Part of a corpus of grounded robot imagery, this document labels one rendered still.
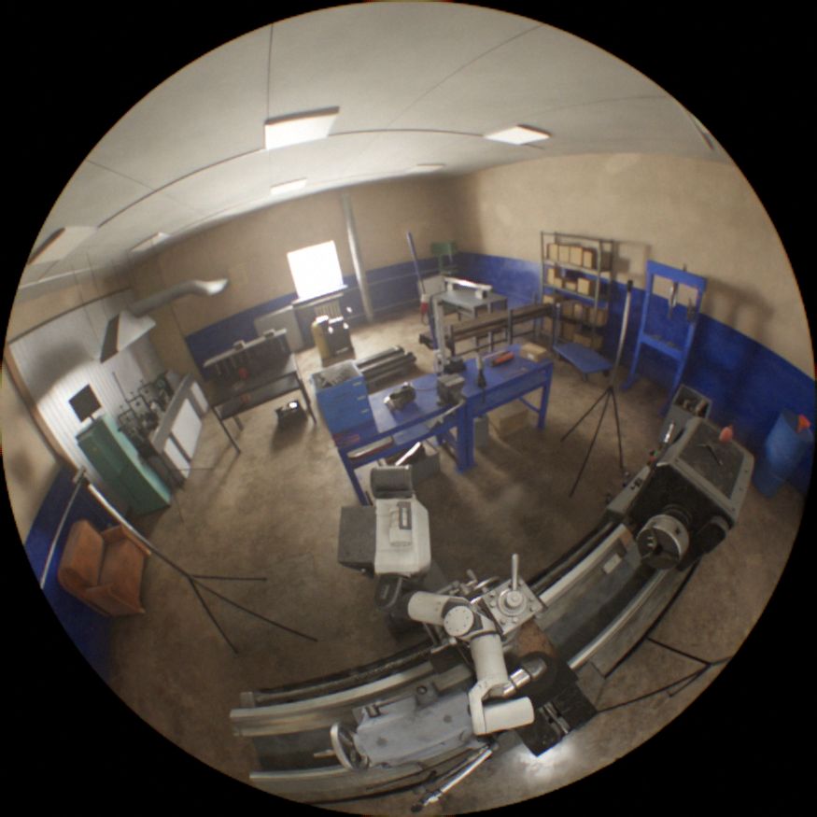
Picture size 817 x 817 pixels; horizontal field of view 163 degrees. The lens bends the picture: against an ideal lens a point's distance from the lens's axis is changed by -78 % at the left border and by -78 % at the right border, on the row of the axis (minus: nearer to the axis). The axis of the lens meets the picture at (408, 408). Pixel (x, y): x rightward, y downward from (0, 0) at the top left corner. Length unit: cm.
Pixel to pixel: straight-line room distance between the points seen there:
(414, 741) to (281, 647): 169
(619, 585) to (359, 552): 133
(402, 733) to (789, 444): 410
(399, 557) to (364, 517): 18
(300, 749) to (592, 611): 154
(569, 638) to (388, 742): 93
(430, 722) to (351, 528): 71
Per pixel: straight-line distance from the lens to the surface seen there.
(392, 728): 107
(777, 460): 424
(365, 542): 96
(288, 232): 695
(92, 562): 389
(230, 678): 282
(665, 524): 140
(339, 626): 238
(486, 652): 71
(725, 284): 449
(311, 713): 152
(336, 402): 210
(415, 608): 85
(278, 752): 176
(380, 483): 103
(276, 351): 419
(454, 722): 105
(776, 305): 447
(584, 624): 161
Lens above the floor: 220
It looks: 36 degrees down
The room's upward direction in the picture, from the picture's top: 10 degrees counter-clockwise
